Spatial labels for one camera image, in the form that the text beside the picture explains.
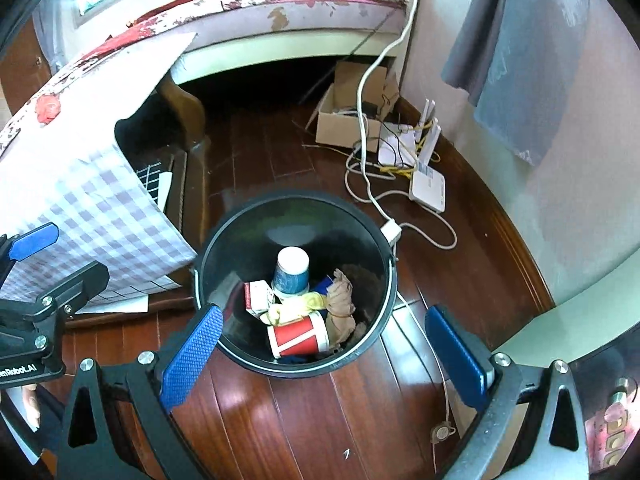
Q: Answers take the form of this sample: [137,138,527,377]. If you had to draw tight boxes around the black trash bin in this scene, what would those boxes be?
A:
[192,191,399,379]

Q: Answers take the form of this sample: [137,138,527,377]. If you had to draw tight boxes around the wooden wardrobe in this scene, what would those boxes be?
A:
[0,10,57,116]

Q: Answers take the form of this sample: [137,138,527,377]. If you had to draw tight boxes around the checked tablecloth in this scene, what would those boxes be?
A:
[0,32,199,313]

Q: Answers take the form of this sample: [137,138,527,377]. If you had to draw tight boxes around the brass metal fitting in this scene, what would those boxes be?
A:
[601,377,633,467]

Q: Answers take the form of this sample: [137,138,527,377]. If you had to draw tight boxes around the thin white cord with switch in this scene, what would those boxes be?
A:
[395,294,457,446]

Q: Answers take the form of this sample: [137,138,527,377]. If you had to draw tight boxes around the white router with antennas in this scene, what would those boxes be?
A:
[377,99,442,170]

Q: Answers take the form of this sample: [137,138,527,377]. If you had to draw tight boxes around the white flat router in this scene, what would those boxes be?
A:
[409,164,448,215]

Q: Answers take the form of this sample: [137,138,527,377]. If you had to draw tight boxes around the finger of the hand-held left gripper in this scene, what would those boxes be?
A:
[0,260,111,333]
[0,221,61,283]

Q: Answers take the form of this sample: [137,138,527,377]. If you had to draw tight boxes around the red paper cup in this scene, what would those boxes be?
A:
[266,310,331,360]

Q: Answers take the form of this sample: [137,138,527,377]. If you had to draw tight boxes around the floral bed mattress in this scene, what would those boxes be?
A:
[0,0,410,163]

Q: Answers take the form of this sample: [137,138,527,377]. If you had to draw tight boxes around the blue paper cup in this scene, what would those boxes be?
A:
[271,246,311,304]

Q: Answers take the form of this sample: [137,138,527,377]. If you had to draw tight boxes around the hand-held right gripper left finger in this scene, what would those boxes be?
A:
[57,304,225,480]

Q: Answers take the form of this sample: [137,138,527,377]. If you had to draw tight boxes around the red and white small box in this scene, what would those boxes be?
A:
[243,280,276,317]

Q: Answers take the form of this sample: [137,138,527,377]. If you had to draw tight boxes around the grey curtain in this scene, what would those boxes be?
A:
[441,0,609,167]

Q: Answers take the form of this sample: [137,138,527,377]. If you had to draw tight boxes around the white power cable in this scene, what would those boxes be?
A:
[344,0,457,251]

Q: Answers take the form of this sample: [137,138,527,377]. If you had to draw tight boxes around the cardboard box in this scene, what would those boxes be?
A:
[306,60,402,154]

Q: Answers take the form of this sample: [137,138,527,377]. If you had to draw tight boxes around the yellow cable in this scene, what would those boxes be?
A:
[301,141,417,179]

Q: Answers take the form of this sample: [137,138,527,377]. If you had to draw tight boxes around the person's left hand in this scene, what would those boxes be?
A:
[17,382,45,433]

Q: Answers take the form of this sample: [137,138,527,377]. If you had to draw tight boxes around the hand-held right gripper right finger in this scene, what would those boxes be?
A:
[425,304,601,480]

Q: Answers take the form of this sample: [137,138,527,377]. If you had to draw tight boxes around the white power adapter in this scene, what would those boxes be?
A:
[380,220,403,247]

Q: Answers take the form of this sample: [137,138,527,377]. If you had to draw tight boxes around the white bed frame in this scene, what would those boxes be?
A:
[169,35,407,87]

